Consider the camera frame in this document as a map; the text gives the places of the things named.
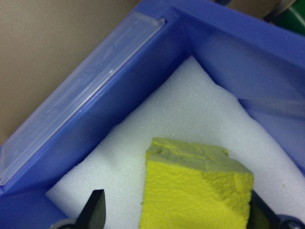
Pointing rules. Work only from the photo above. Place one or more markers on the blue plastic storage bin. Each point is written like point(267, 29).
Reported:
point(143, 71)

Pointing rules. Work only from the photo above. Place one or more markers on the yellow foam block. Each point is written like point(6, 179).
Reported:
point(190, 190)

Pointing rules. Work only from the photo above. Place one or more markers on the green conveyor belt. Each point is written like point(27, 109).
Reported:
point(295, 19)

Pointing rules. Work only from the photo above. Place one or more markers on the white foam pad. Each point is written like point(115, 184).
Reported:
point(190, 107)

